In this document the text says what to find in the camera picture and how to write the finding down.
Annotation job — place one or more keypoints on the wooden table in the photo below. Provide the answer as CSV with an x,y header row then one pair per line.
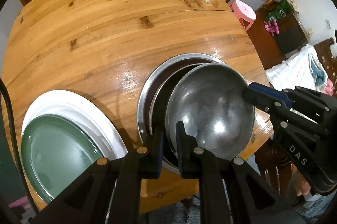
x,y
106,49

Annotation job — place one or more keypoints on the large white plate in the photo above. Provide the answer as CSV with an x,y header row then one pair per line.
x,y
83,113

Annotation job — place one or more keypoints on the pink plastic stool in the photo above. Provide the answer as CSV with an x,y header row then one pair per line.
x,y
244,13

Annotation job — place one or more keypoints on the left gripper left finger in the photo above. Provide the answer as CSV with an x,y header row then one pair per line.
x,y
109,190

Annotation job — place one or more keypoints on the green plate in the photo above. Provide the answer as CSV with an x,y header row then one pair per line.
x,y
55,151

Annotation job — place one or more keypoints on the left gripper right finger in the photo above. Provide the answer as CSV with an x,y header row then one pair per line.
x,y
231,191

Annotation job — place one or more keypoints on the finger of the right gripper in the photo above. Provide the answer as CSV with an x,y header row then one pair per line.
x,y
260,101
271,93

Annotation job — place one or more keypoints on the white quilted bedding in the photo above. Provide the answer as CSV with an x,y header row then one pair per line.
x,y
302,69

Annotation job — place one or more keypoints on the pink steel-lined bowl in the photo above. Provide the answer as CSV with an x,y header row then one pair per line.
x,y
157,111

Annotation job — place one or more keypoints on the pink toy dumbbells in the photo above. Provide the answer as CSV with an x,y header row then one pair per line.
x,y
271,26

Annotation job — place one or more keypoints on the small steel bowl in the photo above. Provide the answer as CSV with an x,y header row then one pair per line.
x,y
208,100

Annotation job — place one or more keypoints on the person's right hand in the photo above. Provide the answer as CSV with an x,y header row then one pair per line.
x,y
302,186

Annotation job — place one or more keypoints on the large steel bowl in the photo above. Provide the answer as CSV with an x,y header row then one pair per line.
x,y
156,79

